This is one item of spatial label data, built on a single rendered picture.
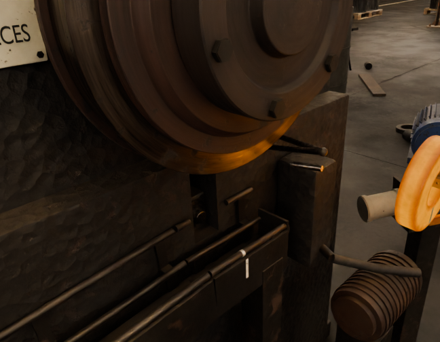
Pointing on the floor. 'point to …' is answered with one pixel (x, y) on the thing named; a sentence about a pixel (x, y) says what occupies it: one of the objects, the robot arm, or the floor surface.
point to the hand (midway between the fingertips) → (430, 174)
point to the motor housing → (373, 300)
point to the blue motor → (428, 126)
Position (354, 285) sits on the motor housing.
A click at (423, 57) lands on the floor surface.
